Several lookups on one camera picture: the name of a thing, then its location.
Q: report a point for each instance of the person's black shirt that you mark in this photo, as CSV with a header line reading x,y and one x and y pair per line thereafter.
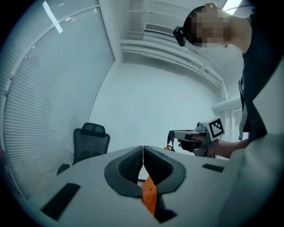
x,y
261,66

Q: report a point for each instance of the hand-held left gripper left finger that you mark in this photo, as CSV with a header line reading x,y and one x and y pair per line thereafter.
x,y
88,184

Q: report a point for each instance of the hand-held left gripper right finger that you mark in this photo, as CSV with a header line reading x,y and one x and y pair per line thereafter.
x,y
199,188

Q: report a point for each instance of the black mesh office chair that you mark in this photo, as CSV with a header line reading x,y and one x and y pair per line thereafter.
x,y
91,142

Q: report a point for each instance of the long ceiling light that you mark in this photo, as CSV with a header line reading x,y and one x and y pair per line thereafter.
x,y
53,16
231,6

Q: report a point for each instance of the person's right hand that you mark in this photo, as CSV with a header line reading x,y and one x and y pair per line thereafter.
x,y
197,139

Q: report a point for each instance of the white ceiling pipes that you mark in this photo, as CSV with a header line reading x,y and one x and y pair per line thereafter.
x,y
168,53

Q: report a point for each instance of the person's right forearm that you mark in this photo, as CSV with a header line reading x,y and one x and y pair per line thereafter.
x,y
226,148

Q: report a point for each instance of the white ceiling air vent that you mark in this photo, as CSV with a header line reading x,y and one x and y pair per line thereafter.
x,y
158,28

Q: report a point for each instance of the black head-worn camera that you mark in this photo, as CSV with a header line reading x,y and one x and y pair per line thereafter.
x,y
179,36

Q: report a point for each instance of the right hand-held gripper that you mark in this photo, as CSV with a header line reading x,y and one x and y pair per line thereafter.
x,y
216,128

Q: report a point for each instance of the person's head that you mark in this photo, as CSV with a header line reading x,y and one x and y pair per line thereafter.
x,y
210,26

